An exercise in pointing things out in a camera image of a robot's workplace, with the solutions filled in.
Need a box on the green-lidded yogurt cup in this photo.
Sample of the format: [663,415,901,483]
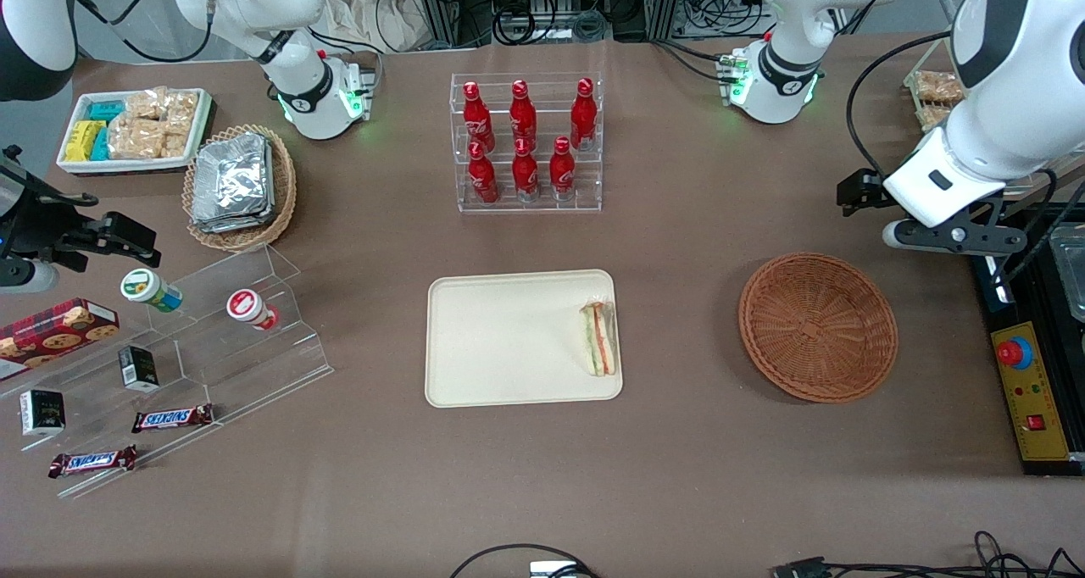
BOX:
[120,268,184,314]

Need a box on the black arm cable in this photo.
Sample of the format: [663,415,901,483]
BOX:
[845,31,955,182]
[75,0,214,64]

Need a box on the black connector cable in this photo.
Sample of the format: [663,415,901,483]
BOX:
[771,531,1085,578]

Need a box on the black looped cable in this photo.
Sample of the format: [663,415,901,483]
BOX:
[448,543,596,578]

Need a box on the light oval wicker basket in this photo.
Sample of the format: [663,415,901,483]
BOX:
[181,124,298,253]

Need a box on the clear acrylic step display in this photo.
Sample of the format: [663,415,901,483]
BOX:
[0,242,335,502]

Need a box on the black yellow control box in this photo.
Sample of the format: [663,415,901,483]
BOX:
[969,184,1085,478]

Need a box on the small black carton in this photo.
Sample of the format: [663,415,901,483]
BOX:
[19,388,67,437]
[118,345,161,392]

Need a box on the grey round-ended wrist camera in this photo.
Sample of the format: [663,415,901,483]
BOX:
[0,258,61,296]
[881,217,1029,258]

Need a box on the aluminium equipment frame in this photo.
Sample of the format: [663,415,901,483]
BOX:
[410,0,765,48]

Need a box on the red cookie box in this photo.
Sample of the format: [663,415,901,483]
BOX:
[0,297,120,383]

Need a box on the clear plastic container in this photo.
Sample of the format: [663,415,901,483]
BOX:
[1049,226,1085,325]

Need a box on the brown snickers bar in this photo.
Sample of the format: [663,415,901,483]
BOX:
[131,403,215,434]
[47,445,139,480]

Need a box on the red cola bottle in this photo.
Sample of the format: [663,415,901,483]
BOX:
[462,81,496,153]
[548,136,578,203]
[570,77,598,152]
[467,141,500,205]
[511,137,542,203]
[509,79,539,148]

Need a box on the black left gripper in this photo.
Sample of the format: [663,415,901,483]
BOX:
[837,171,893,220]

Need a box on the red emergency stop button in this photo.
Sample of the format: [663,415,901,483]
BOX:
[996,336,1036,371]

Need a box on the clear acrylic bottle rack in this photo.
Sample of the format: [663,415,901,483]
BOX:
[450,71,604,214]

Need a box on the cream plastic tray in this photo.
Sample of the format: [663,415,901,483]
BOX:
[425,270,624,409]

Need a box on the brown round wicker basket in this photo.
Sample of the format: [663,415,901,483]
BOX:
[737,252,899,405]

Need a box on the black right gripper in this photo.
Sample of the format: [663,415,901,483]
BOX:
[7,190,162,274]

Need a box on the yellow snack packet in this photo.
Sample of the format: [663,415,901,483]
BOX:
[64,120,105,163]

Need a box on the white wire rack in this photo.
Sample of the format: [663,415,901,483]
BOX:
[902,37,967,135]

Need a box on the beige cloth bag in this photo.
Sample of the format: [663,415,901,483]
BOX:
[320,0,426,54]

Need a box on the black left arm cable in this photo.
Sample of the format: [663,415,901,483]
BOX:
[845,31,955,182]

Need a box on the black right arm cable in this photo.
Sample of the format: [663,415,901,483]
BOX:
[75,0,214,64]

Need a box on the triangle sandwich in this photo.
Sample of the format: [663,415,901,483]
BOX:
[578,299,619,378]

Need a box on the black cable bundle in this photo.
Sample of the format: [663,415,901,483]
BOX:
[490,6,613,47]

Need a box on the red-lidded yogurt cup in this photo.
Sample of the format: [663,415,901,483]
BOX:
[225,287,281,332]

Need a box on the white rectangular snack tray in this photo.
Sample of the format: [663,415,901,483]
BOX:
[56,87,214,177]

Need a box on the silver foil packet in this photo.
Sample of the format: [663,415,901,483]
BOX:
[192,132,272,225]
[192,209,277,235]

